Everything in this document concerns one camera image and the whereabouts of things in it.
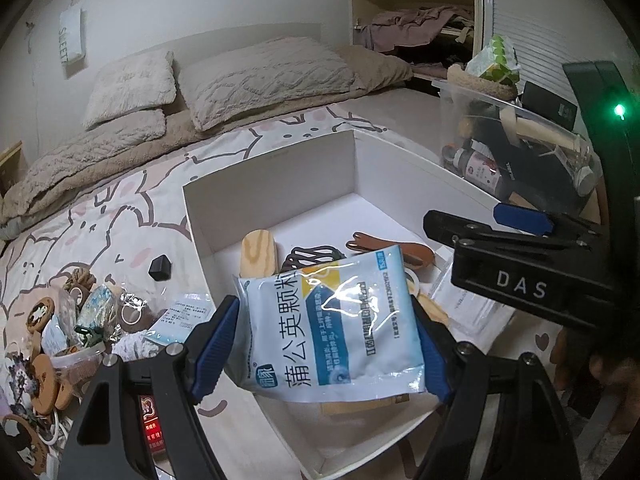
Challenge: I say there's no low wooden shelf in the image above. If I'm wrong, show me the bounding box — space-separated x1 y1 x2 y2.
0 141 27 200

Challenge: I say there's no metal key ring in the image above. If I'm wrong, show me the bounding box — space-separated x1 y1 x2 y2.
119 294 149 324

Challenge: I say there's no bottle with red label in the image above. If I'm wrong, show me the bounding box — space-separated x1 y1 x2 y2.
461 147 507 187

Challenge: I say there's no black hair claw clip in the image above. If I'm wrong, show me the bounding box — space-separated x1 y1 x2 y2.
281 245 347 274

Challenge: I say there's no white louvre door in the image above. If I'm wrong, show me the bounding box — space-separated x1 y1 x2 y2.
477 0 603 92

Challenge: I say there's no blue patterned pouch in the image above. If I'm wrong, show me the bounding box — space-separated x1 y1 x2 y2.
76 285 119 334

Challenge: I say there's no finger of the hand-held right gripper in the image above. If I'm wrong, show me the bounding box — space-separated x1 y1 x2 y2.
422 209 603 251
492 201 603 236

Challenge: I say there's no white cable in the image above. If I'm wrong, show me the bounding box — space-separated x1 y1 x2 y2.
0 409 72 447

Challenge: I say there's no white wall hanging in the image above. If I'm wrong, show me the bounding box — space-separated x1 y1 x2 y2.
59 6 87 79

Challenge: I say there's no person's right hand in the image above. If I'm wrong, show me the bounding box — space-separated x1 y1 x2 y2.
551 327 640 434

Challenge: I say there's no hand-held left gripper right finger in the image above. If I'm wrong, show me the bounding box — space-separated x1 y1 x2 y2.
400 297 586 480

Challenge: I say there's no clear sleeve with white card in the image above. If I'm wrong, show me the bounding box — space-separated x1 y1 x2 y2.
429 247 517 337

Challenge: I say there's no green tissue pack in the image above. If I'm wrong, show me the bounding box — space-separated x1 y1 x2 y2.
466 35 522 84

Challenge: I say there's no wooden comb handle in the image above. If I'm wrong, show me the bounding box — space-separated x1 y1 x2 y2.
240 230 284 279

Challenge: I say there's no brown leather tag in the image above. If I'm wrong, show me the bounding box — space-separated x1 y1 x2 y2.
29 354 77 417

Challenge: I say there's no white paper leaflet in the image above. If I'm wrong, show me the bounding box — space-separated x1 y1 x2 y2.
149 292 217 347

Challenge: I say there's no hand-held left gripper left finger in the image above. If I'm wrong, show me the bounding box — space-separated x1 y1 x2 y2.
57 295 242 480

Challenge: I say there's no blue white medicine sachet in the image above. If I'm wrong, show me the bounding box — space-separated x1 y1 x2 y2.
234 244 427 405

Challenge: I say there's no pile of pink clothes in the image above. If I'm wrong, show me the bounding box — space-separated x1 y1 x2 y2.
356 5 477 54

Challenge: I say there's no white cardboard box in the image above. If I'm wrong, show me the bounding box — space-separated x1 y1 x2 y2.
181 129 506 478

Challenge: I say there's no black box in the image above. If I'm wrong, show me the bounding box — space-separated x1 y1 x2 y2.
520 81 579 132

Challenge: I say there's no small fluffy beige pillow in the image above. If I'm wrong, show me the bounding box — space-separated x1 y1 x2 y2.
81 50 177 132
82 107 167 147

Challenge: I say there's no red packet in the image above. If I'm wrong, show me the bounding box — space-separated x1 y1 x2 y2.
136 391 167 462

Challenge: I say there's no clear plastic bin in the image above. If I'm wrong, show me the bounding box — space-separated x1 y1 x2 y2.
431 79 604 212

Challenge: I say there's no beige quilted bedding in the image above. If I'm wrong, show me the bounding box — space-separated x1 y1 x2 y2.
0 45 417 242

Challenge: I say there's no small black cube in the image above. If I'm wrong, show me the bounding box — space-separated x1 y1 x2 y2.
148 255 174 282

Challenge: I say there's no large quilted beige pillow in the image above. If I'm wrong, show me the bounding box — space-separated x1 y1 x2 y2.
176 36 359 132

